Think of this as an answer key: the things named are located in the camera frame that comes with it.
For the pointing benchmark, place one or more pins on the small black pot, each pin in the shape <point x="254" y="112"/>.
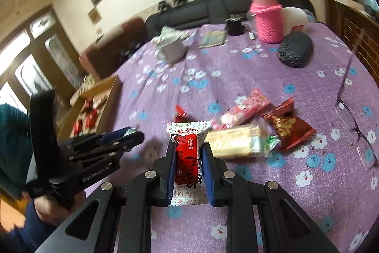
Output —
<point x="234" y="26"/>

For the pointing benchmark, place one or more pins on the beige long wafer packet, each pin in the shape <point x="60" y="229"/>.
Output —
<point x="234" y="142"/>

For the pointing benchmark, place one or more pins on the small dark red gold-print packet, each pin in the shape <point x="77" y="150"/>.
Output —
<point x="288" y="125"/>

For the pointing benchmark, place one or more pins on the wooden cabinet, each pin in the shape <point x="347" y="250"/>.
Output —
<point x="355" y="21"/>

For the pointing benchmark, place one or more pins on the black glasses case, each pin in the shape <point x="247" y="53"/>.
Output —
<point x="296" y="50"/>

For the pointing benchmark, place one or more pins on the wall socket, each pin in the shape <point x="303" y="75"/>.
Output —
<point x="99" y="31"/>

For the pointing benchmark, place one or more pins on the white mug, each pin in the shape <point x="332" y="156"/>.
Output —
<point x="171" y="50"/>

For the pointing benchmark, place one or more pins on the white crumpled cloth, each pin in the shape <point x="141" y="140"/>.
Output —
<point x="168" y="33"/>

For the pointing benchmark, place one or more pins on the person's left hand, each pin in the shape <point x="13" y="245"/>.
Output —
<point x="50" y="211"/>

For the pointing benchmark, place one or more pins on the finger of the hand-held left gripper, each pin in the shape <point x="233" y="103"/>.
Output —
<point x="114" y="137"/>
<point x="124" y="144"/>

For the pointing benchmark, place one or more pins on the green booklet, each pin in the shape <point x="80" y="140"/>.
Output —
<point x="213" y="38"/>

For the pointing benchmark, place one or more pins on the clear glass cup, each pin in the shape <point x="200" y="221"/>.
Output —
<point x="250" y="18"/>

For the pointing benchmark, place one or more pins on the pile of mixed snacks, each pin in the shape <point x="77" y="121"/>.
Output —
<point x="87" y="116"/>

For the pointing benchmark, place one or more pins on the small red snack packet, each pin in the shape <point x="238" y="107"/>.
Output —
<point x="181" y="113"/>

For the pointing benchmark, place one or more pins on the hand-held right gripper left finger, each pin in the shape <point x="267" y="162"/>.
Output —
<point x="171" y="179"/>

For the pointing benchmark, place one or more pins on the person's dark blue clothing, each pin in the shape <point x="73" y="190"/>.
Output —
<point x="32" y="233"/>

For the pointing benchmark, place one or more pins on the black clamp device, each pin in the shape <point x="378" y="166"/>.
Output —
<point x="178" y="0"/>
<point x="162" y="5"/>

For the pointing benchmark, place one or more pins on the wooden glazed door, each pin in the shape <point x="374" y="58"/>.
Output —
<point x="38" y="57"/>

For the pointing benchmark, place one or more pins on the pink snack packet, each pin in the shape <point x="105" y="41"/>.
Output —
<point x="242" y="110"/>

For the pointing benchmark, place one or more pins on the pink knit-sleeved thermos bottle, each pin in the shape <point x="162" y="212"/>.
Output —
<point x="266" y="13"/>

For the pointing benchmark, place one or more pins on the shallow cardboard box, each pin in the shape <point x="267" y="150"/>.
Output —
<point x="111" y="99"/>

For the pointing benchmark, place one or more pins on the pale green snack packet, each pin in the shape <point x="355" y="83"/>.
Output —
<point x="130" y="131"/>

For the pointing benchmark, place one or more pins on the green twist-wrapped candy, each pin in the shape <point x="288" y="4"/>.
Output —
<point x="271" y="142"/>

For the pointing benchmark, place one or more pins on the white rounded container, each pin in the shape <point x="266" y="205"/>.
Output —
<point x="294" y="20"/>

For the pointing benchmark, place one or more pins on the brown armchair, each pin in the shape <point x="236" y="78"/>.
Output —
<point x="109" y="45"/>

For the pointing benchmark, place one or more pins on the black leather sofa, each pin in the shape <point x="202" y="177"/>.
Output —
<point x="207" y="10"/>

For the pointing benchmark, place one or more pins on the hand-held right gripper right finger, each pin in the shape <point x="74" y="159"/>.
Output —
<point x="208" y="179"/>

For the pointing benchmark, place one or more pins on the purple floral tablecloth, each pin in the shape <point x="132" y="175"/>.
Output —
<point x="237" y="78"/>

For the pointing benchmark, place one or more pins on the person's teal-sleeved left forearm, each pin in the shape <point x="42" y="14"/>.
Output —
<point x="11" y="146"/>

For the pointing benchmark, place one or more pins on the purple-framed eyeglasses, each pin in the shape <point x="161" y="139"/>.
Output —
<point x="358" y="131"/>

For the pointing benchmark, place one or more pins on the small wall plaque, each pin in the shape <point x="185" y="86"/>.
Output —
<point x="94" y="16"/>

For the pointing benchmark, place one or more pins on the white and red snack packet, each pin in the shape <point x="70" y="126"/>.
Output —
<point x="188" y="152"/>

